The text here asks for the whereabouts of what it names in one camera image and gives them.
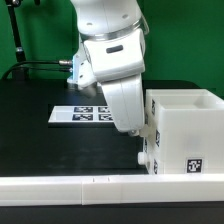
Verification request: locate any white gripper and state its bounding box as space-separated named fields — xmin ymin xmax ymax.
xmin=67 ymin=28 xmax=145 ymax=136

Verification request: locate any white drawer box front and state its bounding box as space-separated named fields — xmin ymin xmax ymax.
xmin=137 ymin=151 xmax=164 ymax=175

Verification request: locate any white drawer box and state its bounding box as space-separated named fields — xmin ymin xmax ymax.
xmin=139 ymin=114 xmax=160 ymax=150
xmin=137 ymin=151 xmax=164 ymax=175

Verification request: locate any white marker plate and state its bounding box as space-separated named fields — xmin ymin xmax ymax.
xmin=48 ymin=106 xmax=113 ymax=124

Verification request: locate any black tripod pole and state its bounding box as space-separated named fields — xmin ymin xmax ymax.
xmin=2 ymin=0 xmax=29 ymax=81

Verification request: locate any white drawer cabinet frame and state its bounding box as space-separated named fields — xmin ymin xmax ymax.
xmin=145 ymin=89 xmax=224 ymax=174

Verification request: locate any white front rail barrier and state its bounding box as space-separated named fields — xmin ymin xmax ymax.
xmin=0 ymin=174 xmax=224 ymax=206

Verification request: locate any black cable lower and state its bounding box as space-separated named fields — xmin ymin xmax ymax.
xmin=19 ymin=66 xmax=74 ymax=74

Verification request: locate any black cable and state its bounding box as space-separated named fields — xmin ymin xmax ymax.
xmin=0 ymin=59 xmax=73 ymax=81
xmin=19 ymin=66 xmax=74 ymax=74

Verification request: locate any black cable upper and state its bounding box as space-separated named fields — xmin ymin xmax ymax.
xmin=0 ymin=59 xmax=73 ymax=81

